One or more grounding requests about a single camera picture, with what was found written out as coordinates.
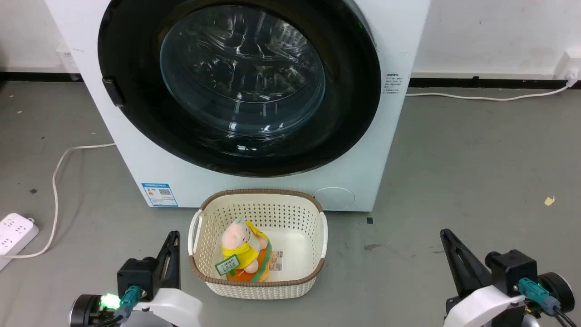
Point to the white power strip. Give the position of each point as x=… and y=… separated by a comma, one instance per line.
x=12, y=232

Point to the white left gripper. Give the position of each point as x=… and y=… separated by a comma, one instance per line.
x=174, y=306

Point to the green white doll hang tag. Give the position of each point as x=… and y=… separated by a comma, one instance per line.
x=227, y=265

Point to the blue energy label sticker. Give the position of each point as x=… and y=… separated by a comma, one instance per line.
x=159, y=194

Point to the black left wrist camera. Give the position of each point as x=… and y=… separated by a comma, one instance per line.
x=136, y=278

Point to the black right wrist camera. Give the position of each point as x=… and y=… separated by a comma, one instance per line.
x=512, y=270

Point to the small yellow paper scrap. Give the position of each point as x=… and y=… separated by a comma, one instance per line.
x=549, y=200

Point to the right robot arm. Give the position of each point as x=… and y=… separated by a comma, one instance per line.
x=557, y=290

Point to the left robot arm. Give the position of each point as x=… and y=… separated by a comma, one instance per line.
x=86, y=311

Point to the pink and yellow plush doll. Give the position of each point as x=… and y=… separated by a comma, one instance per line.
x=243, y=247

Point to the white front-load washing machine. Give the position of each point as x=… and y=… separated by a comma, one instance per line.
x=136, y=150

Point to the cream perforated laundry basket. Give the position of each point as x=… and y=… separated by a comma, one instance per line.
x=299, y=245

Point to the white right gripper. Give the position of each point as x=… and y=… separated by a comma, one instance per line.
x=485, y=306

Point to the small printed card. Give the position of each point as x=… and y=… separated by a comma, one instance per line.
x=276, y=261

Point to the black round glass washer door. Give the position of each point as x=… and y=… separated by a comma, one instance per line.
x=240, y=86

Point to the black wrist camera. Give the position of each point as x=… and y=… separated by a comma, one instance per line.
x=136, y=278
x=512, y=270

